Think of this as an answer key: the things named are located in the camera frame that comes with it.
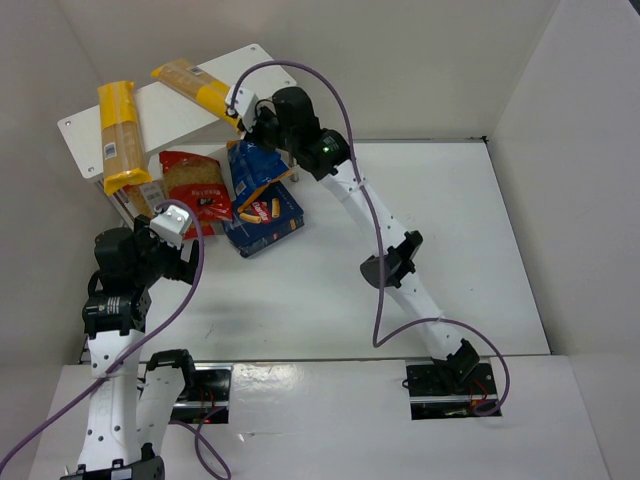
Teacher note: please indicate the yellow spaghetti bag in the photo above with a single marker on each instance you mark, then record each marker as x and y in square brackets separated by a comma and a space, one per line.
[123, 154]
[192, 82]

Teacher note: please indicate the red pasta bag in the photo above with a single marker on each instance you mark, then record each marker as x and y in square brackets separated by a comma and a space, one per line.
[193, 179]

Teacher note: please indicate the white two-tier shelf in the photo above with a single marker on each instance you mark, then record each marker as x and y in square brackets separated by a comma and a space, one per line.
[167, 118]

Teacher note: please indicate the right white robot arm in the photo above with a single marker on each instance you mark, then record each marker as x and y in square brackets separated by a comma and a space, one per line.
[390, 269]

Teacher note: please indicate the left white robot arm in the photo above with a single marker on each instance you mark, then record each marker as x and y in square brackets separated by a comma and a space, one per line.
[130, 409]

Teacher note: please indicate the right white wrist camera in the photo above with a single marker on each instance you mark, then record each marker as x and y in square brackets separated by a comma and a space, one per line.
[240, 108]

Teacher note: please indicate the yellow spaghetti bag on shelf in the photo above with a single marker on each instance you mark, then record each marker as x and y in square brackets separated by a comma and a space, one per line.
[123, 154]

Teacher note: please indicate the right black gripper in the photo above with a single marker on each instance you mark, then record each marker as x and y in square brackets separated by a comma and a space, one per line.
[257, 128]

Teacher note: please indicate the blue pasta bag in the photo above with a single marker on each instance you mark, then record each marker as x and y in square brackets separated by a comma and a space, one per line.
[253, 171]

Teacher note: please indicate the dark blue Barilla pasta box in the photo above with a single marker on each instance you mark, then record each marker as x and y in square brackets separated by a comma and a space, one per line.
[269, 218]

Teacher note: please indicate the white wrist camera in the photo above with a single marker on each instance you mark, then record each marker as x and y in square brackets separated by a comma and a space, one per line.
[240, 108]
[170, 224]

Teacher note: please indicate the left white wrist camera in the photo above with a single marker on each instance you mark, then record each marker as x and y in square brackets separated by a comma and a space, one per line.
[170, 224]

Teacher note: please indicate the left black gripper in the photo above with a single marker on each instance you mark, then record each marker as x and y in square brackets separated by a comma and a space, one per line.
[176, 260]

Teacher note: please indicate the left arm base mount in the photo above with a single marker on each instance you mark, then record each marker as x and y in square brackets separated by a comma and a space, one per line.
[207, 397]

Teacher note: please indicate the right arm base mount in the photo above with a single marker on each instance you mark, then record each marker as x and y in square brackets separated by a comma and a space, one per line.
[431, 399]

